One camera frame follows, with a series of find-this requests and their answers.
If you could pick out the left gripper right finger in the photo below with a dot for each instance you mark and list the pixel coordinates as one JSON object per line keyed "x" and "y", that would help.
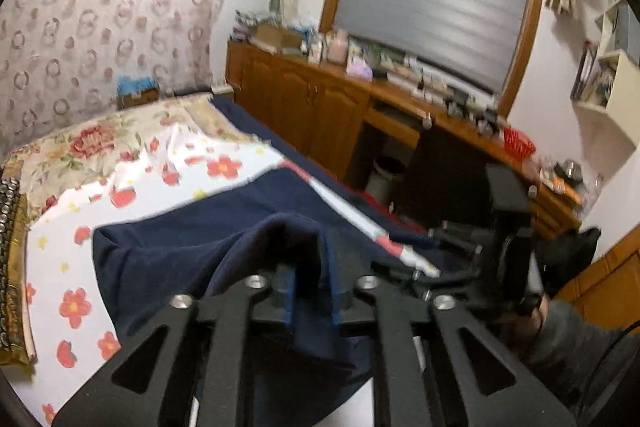
{"x": 433, "y": 363}

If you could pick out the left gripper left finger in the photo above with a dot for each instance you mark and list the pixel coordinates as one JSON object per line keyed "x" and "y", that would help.
{"x": 191, "y": 364}

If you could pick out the navy blue printed t-shirt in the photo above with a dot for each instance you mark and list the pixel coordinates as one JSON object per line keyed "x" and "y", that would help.
{"x": 203, "y": 248}

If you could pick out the person's right hand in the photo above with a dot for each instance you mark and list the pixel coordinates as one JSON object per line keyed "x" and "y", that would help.
{"x": 526, "y": 327}

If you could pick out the red plastic basket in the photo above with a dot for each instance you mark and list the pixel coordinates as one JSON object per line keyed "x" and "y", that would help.
{"x": 517, "y": 144}

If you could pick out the white flower strawberry sheet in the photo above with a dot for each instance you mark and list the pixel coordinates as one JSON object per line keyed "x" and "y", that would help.
{"x": 74, "y": 335}

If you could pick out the dark circle-patterned folded blanket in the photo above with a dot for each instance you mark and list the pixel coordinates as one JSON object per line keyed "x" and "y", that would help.
{"x": 17, "y": 346}

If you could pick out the navy blue mattress cover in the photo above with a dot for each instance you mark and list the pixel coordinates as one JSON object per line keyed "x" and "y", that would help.
{"x": 242, "y": 121}

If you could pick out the long wooden sideboard cabinet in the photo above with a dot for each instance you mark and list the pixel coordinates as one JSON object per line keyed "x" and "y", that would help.
{"x": 336, "y": 121}

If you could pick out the pink tissue pack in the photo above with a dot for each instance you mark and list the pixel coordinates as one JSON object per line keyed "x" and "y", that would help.
{"x": 357, "y": 67}

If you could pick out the beige rose floral bedspread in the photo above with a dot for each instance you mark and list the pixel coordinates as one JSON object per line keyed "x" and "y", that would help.
{"x": 90, "y": 151}

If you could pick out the pink thermos jug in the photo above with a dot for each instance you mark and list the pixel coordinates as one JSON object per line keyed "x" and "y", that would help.
{"x": 338, "y": 48}

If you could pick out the small cardboard box blue contents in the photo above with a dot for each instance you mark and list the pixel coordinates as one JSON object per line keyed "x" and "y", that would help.
{"x": 133, "y": 92}

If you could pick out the cardboard box on sideboard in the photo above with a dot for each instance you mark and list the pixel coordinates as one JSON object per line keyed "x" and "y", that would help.
{"x": 274, "y": 39}

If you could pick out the stack of folded papers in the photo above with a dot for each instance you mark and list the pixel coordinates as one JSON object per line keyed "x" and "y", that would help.
{"x": 246, "y": 24}

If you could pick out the pink circle-patterned curtain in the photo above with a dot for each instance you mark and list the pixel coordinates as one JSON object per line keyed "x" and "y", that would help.
{"x": 61, "y": 60}

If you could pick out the white wall shelf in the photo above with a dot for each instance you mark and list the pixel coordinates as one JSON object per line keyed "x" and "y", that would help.
{"x": 606, "y": 89}

